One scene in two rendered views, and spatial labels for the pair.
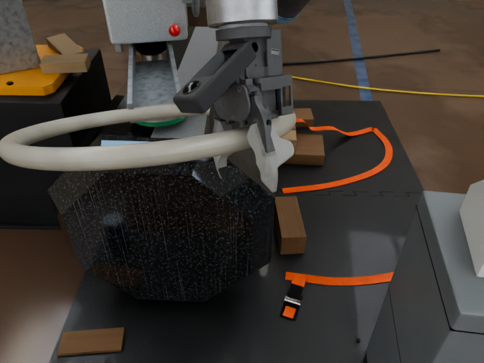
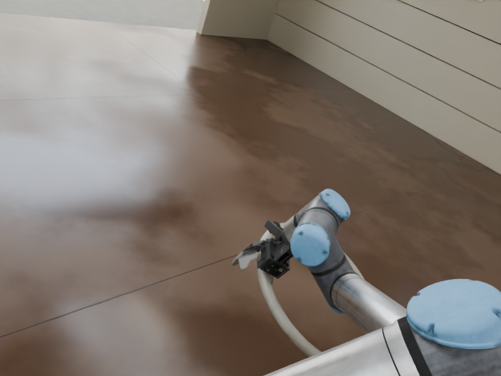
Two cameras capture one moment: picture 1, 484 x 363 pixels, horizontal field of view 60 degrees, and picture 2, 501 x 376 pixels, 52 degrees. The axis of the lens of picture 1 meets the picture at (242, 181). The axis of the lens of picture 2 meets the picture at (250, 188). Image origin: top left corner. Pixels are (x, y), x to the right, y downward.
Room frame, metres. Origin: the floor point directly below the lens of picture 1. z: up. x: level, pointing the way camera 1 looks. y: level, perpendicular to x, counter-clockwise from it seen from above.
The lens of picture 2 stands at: (0.96, -1.10, 2.12)
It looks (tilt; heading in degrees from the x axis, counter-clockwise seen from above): 28 degrees down; 118
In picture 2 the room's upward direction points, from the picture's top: 20 degrees clockwise
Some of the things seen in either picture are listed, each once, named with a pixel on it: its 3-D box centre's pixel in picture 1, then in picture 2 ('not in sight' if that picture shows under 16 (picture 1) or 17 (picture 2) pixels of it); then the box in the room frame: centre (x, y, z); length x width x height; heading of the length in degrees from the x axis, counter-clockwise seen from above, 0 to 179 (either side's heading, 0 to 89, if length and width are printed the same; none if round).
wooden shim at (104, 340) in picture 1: (91, 341); not in sight; (0.92, 0.61, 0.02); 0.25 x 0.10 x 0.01; 95
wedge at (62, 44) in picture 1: (65, 45); not in sight; (2.07, 0.89, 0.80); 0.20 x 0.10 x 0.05; 43
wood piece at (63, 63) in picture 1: (65, 63); not in sight; (1.85, 0.81, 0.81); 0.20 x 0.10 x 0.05; 97
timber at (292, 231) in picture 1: (288, 224); not in sight; (1.54, -0.24, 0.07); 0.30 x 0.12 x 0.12; 4
